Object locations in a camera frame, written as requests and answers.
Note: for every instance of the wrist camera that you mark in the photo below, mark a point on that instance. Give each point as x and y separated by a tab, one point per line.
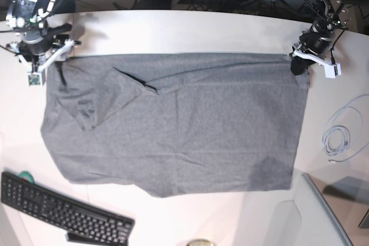
36	79
332	71

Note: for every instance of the grey t-shirt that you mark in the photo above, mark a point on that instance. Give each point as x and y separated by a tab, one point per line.
176	124

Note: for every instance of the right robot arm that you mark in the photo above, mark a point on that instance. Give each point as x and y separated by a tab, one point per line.
31	17

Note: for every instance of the grey monitor edge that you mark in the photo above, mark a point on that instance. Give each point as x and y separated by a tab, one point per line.
347	198

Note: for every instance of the black keyboard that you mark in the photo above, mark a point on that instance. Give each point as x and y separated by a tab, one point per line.
82	222

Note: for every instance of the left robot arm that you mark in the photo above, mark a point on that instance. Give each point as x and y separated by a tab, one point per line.
327	21

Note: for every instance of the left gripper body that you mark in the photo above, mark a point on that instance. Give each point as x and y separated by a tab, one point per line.
314	44

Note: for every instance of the green tape roll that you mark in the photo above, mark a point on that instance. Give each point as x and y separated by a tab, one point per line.
25	175

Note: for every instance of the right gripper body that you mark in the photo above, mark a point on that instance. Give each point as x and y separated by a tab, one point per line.
37	49

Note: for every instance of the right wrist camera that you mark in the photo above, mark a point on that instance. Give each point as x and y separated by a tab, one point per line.
36	79

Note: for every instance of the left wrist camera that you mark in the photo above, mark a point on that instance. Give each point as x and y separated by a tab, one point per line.
332	71

